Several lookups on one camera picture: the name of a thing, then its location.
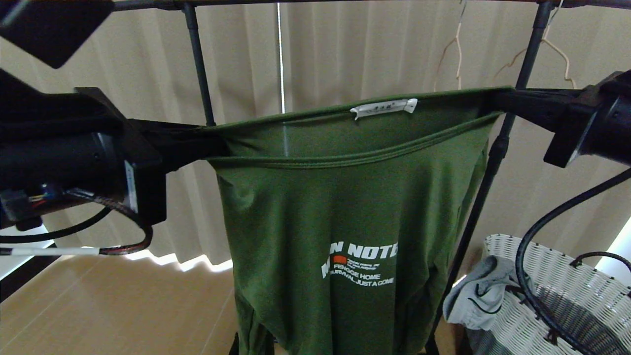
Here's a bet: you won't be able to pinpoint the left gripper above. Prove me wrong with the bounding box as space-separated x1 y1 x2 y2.
0 87 169 228

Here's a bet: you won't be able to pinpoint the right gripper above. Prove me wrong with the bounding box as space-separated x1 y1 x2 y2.
542 69 631 169

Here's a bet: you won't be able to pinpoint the pink clothes hanger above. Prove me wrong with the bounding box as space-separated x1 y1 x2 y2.
493 0 578 91
433 0 467 92

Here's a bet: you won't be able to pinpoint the green printed shirt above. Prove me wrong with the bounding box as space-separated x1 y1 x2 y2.
204 86 514 355

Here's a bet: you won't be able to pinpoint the black clothes rack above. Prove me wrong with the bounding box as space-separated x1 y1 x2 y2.
112 0 631 355

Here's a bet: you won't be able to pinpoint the white laundry basket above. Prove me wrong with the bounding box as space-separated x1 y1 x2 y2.
463 233 631 355

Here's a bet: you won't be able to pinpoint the pale grey shorts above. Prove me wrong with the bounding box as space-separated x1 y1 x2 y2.
442 254 533 331

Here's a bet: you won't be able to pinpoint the beige curtain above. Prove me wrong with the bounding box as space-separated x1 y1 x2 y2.
0 0 631 273

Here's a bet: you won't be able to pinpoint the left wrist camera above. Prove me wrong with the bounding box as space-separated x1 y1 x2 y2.
0 0 115 70

